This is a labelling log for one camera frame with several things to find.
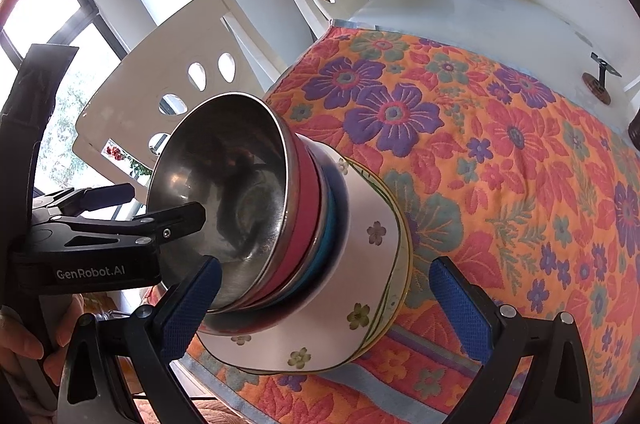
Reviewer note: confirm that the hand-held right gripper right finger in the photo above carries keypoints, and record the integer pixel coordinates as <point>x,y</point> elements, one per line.
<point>460,304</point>

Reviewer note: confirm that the person's left hand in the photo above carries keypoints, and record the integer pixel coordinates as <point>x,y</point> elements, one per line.
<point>20,339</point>

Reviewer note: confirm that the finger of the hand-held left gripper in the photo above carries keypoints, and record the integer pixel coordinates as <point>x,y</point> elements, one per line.
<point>85,199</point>
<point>150,229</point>

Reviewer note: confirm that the red flowering plant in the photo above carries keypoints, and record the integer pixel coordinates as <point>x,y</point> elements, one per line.
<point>117,152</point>

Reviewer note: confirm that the plain stainless steel bowl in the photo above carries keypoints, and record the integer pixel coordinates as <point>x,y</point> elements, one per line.
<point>334,204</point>

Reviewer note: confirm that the pink dotted bowl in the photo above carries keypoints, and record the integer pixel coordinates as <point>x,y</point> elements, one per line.
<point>316,204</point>

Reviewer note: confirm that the floral orange tablecloth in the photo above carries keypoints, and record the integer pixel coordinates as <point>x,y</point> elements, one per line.
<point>500,154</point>

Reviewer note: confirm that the red steel-lined bowl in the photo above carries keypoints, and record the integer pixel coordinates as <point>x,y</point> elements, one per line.
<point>225,174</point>

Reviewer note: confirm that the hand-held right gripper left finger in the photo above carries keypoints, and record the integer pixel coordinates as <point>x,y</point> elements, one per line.
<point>190,304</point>

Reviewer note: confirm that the round leaf print plate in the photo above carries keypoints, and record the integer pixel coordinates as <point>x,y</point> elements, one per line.
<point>409,269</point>

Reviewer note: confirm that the hexagonal leaf print plate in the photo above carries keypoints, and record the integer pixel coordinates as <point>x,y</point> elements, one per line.
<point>365,254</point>

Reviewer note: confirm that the brown mug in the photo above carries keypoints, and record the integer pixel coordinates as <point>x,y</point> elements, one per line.
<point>636,121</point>

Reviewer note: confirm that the black stand with brown base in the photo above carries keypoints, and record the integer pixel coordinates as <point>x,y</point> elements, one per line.
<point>597,86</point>

